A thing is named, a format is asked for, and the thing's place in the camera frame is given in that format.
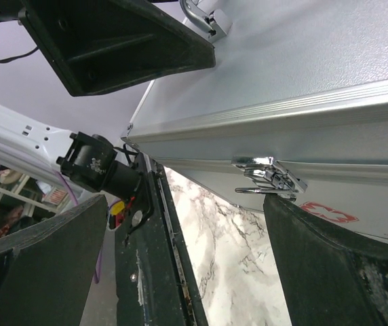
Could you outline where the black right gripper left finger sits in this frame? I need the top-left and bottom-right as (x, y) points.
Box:
(0, 195), (107, 325)

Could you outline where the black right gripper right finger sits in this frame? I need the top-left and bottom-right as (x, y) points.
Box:
(263, 195), (388, 325)

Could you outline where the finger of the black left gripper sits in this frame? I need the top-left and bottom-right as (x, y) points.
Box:
(19, 0), (215, 96)

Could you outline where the grey metal medicine box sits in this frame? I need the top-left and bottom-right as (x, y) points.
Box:
(125, 1), (388, 243)

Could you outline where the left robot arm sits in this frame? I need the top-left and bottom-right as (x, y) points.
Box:
(0, 1), (216, 200)

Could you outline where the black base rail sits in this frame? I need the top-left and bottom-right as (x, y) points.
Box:
(115, 153), (208, 325)

